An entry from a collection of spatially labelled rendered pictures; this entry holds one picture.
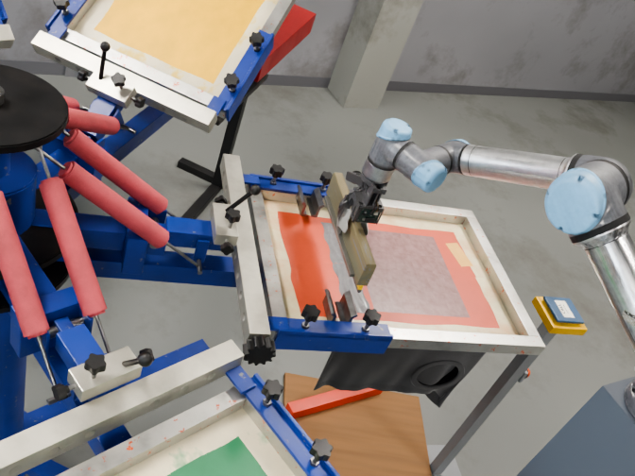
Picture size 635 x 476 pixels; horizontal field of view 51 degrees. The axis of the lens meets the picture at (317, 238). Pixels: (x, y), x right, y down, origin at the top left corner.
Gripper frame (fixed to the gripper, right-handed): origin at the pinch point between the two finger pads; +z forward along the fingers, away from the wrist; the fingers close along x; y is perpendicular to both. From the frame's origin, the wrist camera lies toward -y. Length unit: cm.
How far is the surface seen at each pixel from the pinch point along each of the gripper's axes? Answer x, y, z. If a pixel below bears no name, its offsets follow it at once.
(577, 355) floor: 180, -51, 109
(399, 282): 19.7, 5.1, 13.6
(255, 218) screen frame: -21.7, -12.2, 9.8
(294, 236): -9.5, -10.3, 13.4
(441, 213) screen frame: 43, -26, 10
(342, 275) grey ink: 1.9, 4.5, 13.0
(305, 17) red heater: 12, -131, -2
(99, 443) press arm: -60, 54, 17
